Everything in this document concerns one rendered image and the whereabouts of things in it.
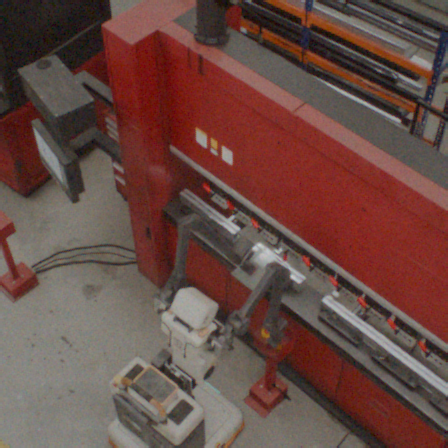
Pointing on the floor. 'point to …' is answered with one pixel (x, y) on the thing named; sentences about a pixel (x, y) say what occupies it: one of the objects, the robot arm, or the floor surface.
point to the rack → (370, 50)
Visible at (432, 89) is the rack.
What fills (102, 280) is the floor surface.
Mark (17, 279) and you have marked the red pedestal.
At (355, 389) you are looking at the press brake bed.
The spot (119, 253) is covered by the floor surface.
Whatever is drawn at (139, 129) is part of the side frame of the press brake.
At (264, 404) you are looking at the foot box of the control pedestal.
